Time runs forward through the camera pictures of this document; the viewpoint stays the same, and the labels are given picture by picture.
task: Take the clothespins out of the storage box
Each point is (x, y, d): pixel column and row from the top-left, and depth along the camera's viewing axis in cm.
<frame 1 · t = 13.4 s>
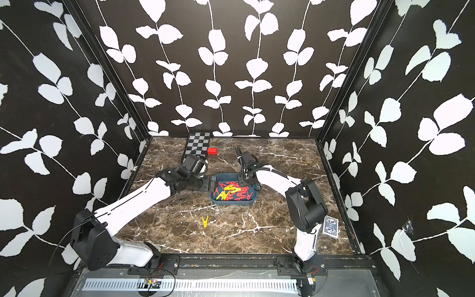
left hand: (210, 181, 82), fingers open
right hand: (241, 177, 94), fingers open
black grey checkerboard: (198, 145, 116), point 3 cm above the table
small red block: (212, 151, 116), on the table
clothespin pile in box: (231, 191, 97), on the table

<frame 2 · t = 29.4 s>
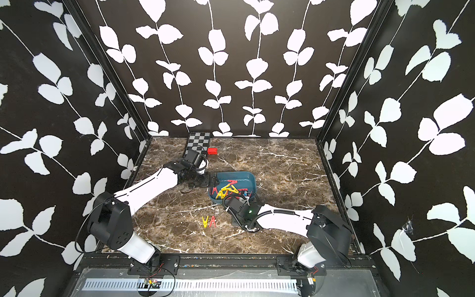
left hand: (212, 180, 86), fingers open
right hand: (234, 217, 84), fingers closed
red clothespin beside yellow: (212, 220, 87), on the table
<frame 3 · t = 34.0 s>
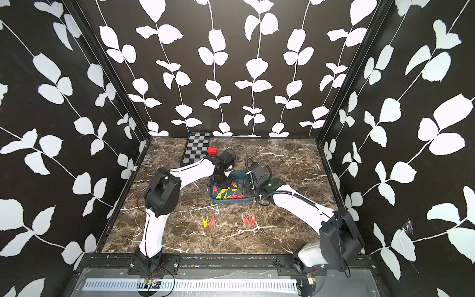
left hand: (227, 183, 97), fingers closed
right hand: (243, 185, 85), fingers open
red clothespin right: (246, 219, 88), on the table
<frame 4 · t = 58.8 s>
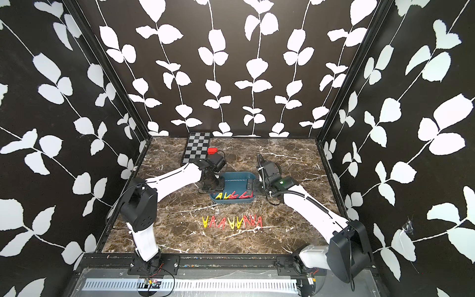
left hand: (222, 187, 89), fingers open
right hand: (252, 184, 83), fingers open
red clothespin row middle: (222, 222, 87), on the table
yellow clothespin row: (232, 224, 86), on the table
yellow clothespin row 2: (239, 223, 87), on the table
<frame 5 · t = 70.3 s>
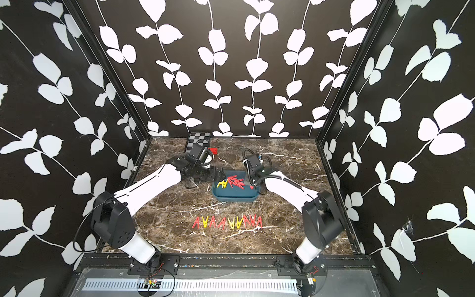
left hand: (219, 175, 84), fingers open
right hand: (248, 175, 90), fingers closed
clothespin pile in box: (232, 180, 100), point 2 cm above the table
red clothespin far left: (197, 222, 87), on the table
the other named things where they were.

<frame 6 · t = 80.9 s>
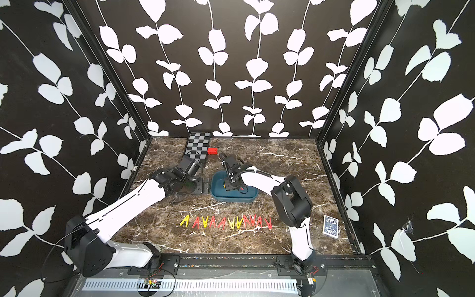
left hand: (202, 185, 80), fingers open
right hand: (228, 182, 94), fingers closed
big yellow clothespin: (187, 218, 88), on the table
red clothespin row: (269, 224, 86), on the table
